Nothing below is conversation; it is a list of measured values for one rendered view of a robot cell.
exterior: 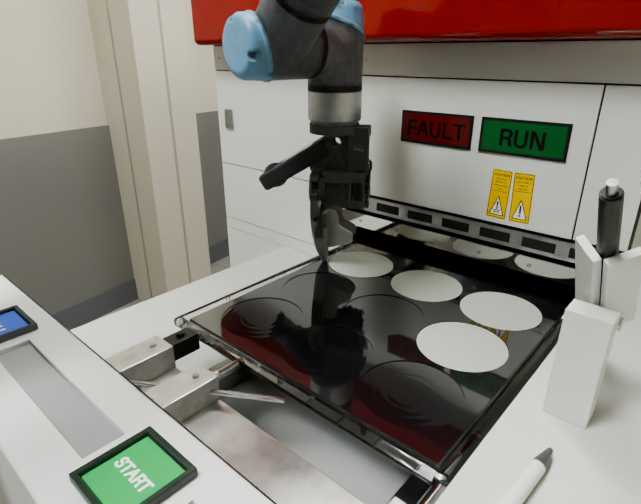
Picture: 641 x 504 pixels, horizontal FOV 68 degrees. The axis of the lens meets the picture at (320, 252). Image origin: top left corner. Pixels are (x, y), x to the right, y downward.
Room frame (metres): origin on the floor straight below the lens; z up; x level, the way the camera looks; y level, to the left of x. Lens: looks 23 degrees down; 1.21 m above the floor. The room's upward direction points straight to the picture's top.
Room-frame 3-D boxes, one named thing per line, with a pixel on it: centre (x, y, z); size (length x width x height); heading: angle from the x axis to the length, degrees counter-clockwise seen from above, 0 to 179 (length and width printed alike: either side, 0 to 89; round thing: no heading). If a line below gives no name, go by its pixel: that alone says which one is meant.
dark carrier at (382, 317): (0.53, -0.08, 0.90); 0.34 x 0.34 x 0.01; 48
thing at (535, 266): (0.70, -0.21, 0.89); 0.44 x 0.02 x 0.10; 48
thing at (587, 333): (0.29, -0.19, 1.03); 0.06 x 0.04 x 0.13; 138
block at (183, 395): (0.37, 0.14, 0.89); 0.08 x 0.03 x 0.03; 138
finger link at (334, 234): (0.68, -0.02, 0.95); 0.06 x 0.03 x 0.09; 78
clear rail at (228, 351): (0.40, 0.04, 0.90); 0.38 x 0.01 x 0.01; 48
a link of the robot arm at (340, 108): (0.70, -0.02, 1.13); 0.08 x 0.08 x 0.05
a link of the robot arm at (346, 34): (0.69, -0.02, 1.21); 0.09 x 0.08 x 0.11; 130
